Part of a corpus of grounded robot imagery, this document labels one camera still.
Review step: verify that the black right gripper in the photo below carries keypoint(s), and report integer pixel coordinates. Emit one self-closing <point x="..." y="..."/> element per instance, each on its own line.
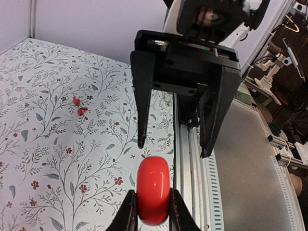
<point x="168" y="62"/>

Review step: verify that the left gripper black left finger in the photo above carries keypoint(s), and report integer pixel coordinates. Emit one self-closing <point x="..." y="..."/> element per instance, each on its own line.
<point x="126" y="219"/>

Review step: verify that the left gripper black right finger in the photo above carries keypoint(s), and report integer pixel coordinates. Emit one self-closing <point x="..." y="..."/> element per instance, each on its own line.
<point x="183" y="214"/>

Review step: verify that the red round charging case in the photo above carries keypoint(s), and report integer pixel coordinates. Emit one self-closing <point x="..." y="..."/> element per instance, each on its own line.
<point x="153" y="190"/>

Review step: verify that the red earbud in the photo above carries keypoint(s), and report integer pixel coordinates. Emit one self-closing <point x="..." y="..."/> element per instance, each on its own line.
<point x="76" y="101"/>
<point x="81" y="111"/>

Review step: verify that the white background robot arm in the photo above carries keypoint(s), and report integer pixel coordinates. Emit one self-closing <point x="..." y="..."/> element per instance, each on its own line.
<point x="244" y="185"/>

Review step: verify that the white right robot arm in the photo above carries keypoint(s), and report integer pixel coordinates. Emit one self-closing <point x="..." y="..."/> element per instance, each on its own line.
<point x="187" y="59"/>

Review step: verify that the floral patterned table mat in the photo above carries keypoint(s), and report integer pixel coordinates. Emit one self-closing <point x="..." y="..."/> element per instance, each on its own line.
<point x="64" y="172"/>

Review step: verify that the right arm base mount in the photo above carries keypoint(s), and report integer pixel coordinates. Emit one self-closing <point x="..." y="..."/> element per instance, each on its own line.
<point x="188" y="110"/>

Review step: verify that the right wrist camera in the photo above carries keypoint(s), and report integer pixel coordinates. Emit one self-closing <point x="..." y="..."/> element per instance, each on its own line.
<point x="215" y="20"/>

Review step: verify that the left aluminium frame post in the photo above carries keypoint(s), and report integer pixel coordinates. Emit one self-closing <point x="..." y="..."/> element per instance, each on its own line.
<point x="32" y="13"/>

